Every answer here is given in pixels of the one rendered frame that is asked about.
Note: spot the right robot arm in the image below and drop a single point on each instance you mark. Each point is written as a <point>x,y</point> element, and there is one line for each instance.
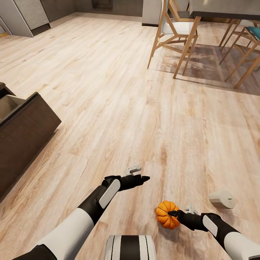
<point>237,246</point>

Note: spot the robot trunk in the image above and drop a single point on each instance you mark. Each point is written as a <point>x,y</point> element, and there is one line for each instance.
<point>130,247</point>

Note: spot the pillar candle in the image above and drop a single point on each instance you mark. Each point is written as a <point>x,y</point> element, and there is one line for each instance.
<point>222,199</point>

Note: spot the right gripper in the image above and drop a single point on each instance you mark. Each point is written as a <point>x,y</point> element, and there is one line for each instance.
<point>184,218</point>

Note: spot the dishwasher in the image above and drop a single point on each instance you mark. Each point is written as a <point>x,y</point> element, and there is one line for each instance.
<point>33,15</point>

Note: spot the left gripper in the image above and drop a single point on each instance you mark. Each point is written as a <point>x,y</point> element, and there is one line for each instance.
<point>136,180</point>

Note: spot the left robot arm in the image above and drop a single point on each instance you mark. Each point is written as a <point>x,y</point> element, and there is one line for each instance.
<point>65,241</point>

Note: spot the pumpkin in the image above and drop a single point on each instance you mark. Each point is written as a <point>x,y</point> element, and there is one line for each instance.
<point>166,220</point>

